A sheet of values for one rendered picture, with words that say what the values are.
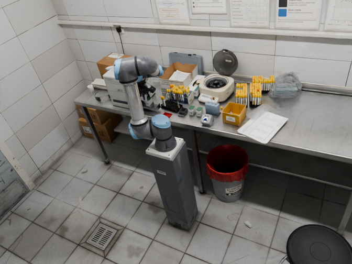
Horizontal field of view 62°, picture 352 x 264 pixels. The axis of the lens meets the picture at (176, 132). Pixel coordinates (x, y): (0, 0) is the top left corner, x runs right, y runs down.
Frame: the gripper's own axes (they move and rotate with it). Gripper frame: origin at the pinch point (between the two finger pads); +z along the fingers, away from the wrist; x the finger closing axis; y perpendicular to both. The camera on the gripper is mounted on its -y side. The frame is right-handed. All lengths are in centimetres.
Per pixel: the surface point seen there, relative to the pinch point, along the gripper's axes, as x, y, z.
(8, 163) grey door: 68, 135, 53
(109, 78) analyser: 4.4, 29.6, -19.0
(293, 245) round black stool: 63, -126, 31
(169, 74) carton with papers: -42.2, 3.6, 0.4
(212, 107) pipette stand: -6, -53, 1
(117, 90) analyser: 4.2, 25.7, -8.1
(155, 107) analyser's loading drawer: 3.1, -7.9, 3.0
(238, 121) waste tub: 0, -74, 4
